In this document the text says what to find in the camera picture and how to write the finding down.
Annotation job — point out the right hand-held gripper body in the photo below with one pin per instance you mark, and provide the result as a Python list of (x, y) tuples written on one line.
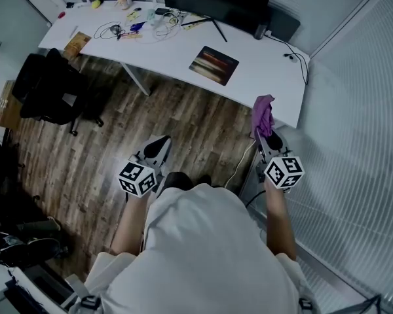
[(283, 172)]

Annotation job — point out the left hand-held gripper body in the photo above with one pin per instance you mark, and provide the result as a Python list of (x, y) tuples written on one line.
[(147, 162)]

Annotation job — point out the purple cloth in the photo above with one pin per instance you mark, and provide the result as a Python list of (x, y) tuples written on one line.
[(262, 113)]

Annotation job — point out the dark printed mouse pad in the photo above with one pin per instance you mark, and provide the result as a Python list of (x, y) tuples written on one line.
[(213, 65)]

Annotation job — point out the person's right forearm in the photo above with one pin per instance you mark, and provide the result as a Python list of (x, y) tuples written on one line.
[(280, 218)]

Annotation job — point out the person's left forearm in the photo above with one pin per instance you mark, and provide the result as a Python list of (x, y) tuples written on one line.
[(127, 221)]

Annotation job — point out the person's left leg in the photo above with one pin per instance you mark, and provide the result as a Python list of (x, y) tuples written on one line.
[(178, 180)]

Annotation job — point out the person's leg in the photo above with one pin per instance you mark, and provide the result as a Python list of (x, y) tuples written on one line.
[(178, 180), (203, 180)]

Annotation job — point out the person's right leg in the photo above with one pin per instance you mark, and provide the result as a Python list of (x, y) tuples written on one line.
[(203, 180)]

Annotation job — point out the white desk leg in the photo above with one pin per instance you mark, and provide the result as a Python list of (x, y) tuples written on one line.
[(137, 78)]

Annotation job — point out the person's white shirt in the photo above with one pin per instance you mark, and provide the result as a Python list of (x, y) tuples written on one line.
[(199, 257)]

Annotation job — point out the black office chair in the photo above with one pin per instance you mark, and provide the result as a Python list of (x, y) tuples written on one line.
[(49, 87)]

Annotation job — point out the red and yellow packet strip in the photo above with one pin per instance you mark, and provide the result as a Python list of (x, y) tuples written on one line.
[(131, 35)]

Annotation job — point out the olive sneaker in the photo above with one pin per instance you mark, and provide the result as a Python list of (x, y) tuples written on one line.
[(36, 226)]

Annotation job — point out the black harness buckle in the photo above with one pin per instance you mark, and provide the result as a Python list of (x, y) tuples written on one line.
[(305, 304)]

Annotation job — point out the blue plastic object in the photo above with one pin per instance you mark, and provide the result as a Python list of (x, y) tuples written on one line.
[(137, 27)]

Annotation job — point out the brown book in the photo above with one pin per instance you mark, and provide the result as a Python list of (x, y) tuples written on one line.
[(77, 44)]

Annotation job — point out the black cylindrical speaker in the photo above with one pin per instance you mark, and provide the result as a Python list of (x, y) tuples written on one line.
[(261, 31)]

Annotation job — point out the black tripod stand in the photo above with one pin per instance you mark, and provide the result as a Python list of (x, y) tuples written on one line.
[(0, 165)]

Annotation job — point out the cardboard box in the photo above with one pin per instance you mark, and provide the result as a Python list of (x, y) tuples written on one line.
[(6, 110)]

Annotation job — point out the black power adapter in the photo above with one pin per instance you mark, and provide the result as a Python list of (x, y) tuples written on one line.
[(163, 11)]

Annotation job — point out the orange drink bottle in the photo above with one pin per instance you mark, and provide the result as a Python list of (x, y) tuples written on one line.
[(121, 0)]

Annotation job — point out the yellow round object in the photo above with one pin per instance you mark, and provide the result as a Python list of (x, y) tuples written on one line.
[(96, 4)]

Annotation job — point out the small red object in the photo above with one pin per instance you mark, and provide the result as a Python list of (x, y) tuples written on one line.
[(61, 14)]

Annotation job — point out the white side table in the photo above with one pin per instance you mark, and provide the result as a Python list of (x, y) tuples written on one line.
[(0, 280)]

